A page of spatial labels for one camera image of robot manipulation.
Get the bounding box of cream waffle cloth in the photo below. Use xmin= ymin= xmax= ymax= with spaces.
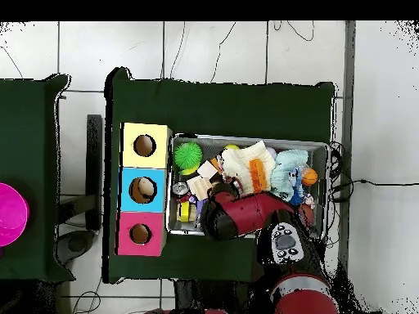
xmin=221 ymin=140 xmax=277 ymax=196

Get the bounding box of orange plastic compartment tray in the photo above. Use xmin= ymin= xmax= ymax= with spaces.
xmin=248 ymin=158 xmax=268 ymax=193

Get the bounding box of wooden box with three holes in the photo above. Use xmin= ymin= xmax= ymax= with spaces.
xmin=114 ymin=122 xmax=173 ymax=257

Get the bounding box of plain wooden cube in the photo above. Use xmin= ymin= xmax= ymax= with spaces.
xmin=196 ymin=159 xmax=219 ymax=180

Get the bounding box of ridged wooden soap dish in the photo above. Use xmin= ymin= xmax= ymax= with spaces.
xmin=186 ymin=175 xmax=213 ymax=201

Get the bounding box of large green spiky ball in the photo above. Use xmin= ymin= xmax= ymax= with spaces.
xmin=173 ymin=141 xmax=204 ymax=171

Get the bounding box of silver soda can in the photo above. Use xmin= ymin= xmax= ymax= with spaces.
xmin=172 ymin=182 xmax=190 ymax=197

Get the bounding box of yellow cheese wedge toy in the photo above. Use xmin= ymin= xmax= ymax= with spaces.
xmin=178 ymin=200 xmax=191 ymax=222

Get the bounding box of dark green table cloth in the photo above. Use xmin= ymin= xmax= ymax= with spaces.
xmin=102 ymin=66 xmax=336 ymax=285

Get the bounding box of mint green knitted cloth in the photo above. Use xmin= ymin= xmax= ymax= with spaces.
xmin=270 ymin=149 xmax=309 ymax=202

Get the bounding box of small orange basketball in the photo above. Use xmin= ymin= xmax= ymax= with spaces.
xmin=300 ymin=168 xmax=319 ymax=186

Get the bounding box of small brown football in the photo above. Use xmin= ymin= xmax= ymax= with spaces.
xmin=298 ymin=204 xmax=316 ymax=228

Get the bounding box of grey stand base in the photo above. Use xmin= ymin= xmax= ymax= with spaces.
xmin=53 ymin=229 xmax=97 ymax=267

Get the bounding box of dark green side table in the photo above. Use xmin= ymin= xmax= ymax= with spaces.
xmin=0 ymin=74 xmax=74 ymax=282

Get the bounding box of magenta round disc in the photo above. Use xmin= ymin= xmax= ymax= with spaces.
xmin=0 ymin=182 xmax=30 ymax=248

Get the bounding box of shallow wire mesh bin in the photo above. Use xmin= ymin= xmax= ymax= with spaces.
xmin=164 ymin=132 xmax=330 ymax=242

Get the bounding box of black upright post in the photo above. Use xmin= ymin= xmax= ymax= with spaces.
xmin=85 ymin=114 xmax=103 ymax=231

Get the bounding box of black power cable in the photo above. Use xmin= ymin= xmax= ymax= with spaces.
xmin=328 ymin=177 xmax=419 ymax=202

